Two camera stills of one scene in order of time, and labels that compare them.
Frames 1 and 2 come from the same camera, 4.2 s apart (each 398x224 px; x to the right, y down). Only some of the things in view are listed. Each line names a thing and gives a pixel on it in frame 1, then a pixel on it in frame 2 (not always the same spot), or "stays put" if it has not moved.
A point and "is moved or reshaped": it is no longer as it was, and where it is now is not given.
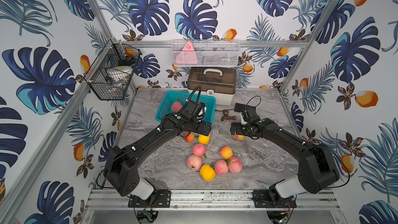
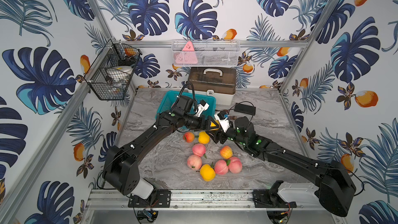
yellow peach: x=239 y=137 is moved or reshaped
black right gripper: x=237 y=129 → x=218 y=134
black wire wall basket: x=109 y=79 stays put
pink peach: x=236 y=165 stays put
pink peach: x=194 y=162 stays put
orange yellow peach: x=226 y=152 stays put
